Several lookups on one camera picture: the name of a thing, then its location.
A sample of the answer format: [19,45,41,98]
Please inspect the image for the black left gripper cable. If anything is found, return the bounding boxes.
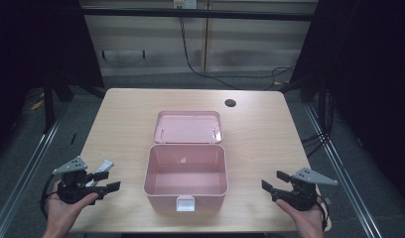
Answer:
[40,174,60,220]

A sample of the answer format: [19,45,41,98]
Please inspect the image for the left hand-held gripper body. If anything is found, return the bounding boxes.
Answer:
[52,156,102,205]

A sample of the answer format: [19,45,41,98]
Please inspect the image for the black wall power cable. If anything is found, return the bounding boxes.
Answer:
[178,15,298,91]

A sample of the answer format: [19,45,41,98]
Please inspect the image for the dark curtain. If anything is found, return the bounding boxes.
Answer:
[0,0,106,160]
[289,0,405,209]

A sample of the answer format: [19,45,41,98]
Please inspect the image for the pink plastic storage box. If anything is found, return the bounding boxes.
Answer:
[143,110,229,213]

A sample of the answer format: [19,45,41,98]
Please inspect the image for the black floor cables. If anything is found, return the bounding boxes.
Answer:
[300,131,332,159]

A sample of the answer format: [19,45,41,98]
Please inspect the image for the black horizontal frame bar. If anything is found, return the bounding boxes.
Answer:
[80,7,320,22]

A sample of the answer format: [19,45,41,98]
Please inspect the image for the yellow floor tape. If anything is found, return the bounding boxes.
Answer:
[30,98,46,112]

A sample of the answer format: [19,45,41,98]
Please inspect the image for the white packet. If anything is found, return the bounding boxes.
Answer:
[85,160,115,187]

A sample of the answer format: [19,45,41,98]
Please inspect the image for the person's left hand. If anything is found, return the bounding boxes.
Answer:
[45,182,101,230]

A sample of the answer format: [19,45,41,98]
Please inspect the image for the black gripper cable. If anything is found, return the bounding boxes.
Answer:
[317,197,332,232]
[40,174,60,220]

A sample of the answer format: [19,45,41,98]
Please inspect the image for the white wall socket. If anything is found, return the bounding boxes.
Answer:
[173,0,198,10]

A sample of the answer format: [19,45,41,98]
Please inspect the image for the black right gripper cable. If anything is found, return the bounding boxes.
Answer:
[317,197,332,232]

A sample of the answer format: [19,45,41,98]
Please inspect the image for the person's right hand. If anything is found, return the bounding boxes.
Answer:
[275,197,326,233]

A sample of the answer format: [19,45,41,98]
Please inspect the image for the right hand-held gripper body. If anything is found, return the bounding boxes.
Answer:
[273,167,339,212]

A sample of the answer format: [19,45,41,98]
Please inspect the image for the aluminium floor rail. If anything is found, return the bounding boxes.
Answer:
[0,108,69,238]
[304,102,384,238]

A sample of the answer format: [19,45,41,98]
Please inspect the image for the black stand post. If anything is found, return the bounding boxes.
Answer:
[43,74,57,135]
[317,74,328,140]

